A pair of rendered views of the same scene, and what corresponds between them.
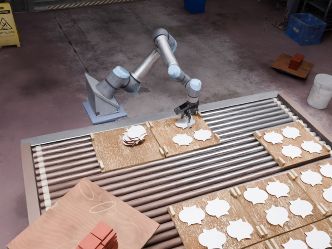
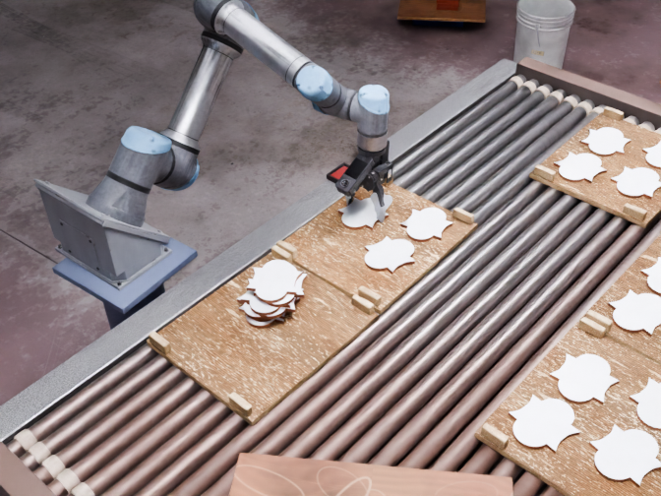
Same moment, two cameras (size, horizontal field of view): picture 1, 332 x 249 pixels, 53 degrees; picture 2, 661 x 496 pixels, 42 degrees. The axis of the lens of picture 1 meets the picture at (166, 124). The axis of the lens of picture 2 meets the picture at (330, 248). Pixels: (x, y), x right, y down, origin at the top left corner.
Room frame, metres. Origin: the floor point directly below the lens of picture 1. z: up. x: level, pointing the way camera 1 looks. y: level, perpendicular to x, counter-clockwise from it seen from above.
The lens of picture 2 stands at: (0.20, 0.58, 2.37)
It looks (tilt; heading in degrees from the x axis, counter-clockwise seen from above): 41 degrees down; 339
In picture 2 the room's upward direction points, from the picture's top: 2 degrees counter-clockwise
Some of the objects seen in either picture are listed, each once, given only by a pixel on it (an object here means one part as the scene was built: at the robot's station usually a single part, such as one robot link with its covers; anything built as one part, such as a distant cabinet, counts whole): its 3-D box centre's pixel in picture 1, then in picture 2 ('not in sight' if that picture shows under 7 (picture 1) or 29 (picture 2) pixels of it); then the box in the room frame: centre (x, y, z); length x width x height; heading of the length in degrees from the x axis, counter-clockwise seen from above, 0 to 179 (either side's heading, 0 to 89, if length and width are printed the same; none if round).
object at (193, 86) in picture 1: (194, 88); (372, 110); (1.85, -0.16, 1.24); 0.09 x 0.08 x 0.11; 39
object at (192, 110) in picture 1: (191, 107); (372, 164); (1.85, -0.16, 1.08); 0.09 x 0.08 x 0.12; 117
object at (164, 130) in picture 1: (183, 133); (377, 238); (1.74, -0.13, 0.93); 0.41 x 0.35 x 0.02; 117
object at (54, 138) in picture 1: (167, 117); (305, 217); (1.95, -0.01, 0.89); 2.08 x 0.09 x 0.06; 116
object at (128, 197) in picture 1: (205, 176); (497, 318); (1.39, -0.28, 0.90); 1.95 x 0.05 x 0.05; 116
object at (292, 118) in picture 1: (185, 144); (397, 264); (1.66, -0.15, 0.90); 1.95 x 0.05 x 0.05; 116
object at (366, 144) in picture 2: (192, 97); (371, 138); (1.85, -0.16, 1.16); 0.08 x 0.08 x 0.05
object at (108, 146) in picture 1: (126, 146); (264, 329); (1.55, 0.25, 0.93); 0.41 x 0.35 x 0.02; 115
